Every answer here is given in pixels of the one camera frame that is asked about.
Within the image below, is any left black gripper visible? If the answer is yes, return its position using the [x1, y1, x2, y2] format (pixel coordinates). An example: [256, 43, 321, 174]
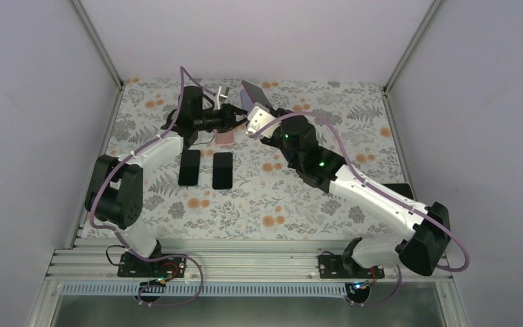
[194, 104, 248, 133]

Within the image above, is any black phone from pink case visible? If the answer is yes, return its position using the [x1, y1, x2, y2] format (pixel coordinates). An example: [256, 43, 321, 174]
[212, 152, 234, 190]

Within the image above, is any lilac phone case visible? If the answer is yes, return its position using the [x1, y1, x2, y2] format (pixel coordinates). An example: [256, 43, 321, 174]
[240, 89, 253, 111]

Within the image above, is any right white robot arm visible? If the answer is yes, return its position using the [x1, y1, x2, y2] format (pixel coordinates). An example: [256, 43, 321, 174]
[247, 110, 452, 277]

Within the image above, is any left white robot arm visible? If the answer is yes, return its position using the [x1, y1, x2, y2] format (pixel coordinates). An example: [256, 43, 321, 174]
[84, 86, 248, 276]

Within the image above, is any floral table mat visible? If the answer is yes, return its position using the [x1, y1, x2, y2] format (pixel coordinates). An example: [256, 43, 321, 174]
[83, 77, 402, 241]

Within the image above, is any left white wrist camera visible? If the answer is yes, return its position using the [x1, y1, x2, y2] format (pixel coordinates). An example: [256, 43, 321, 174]
[214, 86, 229, 110]

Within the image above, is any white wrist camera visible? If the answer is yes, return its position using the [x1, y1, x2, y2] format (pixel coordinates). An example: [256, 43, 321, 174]
[214, 86, 229, 110]
[245, 103, 281, 138]

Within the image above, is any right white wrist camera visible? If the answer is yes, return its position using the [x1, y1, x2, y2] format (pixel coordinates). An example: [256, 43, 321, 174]
[245, 103, 281, 138]

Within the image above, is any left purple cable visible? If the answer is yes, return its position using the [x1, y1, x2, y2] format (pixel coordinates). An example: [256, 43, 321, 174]
[87, 65, 217, 309]

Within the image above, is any purple cable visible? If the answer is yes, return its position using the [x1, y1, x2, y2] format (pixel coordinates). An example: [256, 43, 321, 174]
[248, 112, 471, 309]
[87, 65, 217, 309]

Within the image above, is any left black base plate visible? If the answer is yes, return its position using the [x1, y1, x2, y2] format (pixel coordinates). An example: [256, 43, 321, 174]
[116, 252, 187, 279]

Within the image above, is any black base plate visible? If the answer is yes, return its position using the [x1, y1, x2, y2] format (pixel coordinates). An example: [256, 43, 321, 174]
[317, 251, 385, 279]
[116, 252, 187, 279]

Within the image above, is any grey slotted cable duct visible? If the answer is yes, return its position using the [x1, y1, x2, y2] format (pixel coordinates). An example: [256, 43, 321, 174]
[59, 281, 347, 298]

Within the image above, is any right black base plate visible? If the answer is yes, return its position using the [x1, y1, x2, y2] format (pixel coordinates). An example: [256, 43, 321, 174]
[317, 251, 385, 279]

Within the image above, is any aluminium rail frame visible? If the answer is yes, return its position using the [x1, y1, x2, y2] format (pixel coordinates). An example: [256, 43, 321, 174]
[29, 238, 467, 326]

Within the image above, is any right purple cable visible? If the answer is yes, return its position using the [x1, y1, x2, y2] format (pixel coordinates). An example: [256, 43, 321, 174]
[248, 112, 471, 309]

